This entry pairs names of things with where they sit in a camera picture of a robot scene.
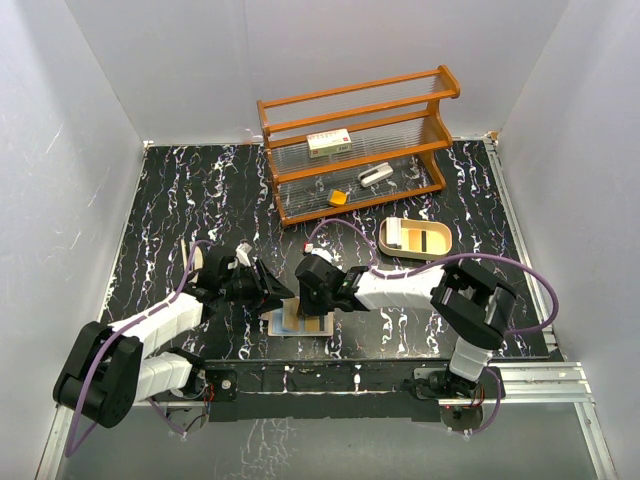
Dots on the beige oval tray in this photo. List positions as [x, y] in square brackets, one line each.
[439, 240]

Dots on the stack of cards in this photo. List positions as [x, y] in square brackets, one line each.
[393, 233]

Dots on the card with black stripe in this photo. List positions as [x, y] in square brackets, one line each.
[415, 240]

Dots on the aluminium frame rail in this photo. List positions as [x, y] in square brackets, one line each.
[527, 381]

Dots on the orange wooden shelf rack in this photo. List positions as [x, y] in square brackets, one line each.
[395, 120]

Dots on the cream leather card holder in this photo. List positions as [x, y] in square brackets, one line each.
[310, 326]

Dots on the white stapler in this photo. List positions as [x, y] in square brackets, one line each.
[375, 175]

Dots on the credit card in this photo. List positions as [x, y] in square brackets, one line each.
[290, 315]

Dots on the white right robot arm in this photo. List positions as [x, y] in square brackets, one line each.
[473, 301]

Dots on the black front base bar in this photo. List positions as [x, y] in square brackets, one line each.
[347, 389]

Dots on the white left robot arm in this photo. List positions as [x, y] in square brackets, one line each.
[113, 366]

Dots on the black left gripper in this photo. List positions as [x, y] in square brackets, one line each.
[268, 291]

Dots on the white red paper box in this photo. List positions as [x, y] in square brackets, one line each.
[328, 143]

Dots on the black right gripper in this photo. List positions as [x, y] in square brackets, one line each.
[307, 307]

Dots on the yellow tape measure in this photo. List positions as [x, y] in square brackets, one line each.
[337, 198]

